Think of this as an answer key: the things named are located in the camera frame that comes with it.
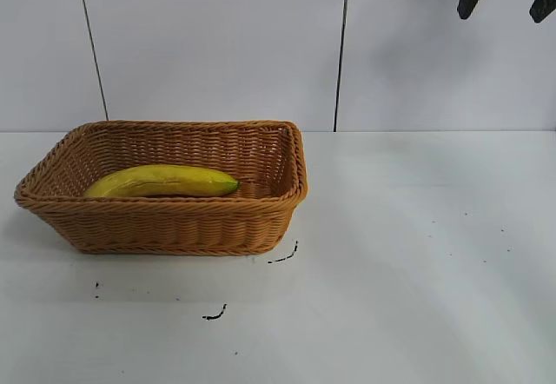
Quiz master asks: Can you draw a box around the yellow banana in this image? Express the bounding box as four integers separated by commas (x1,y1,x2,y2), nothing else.
83,164,241,199

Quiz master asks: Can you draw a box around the brown woven wicker basket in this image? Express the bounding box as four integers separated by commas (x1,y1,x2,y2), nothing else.
14,118,310,255

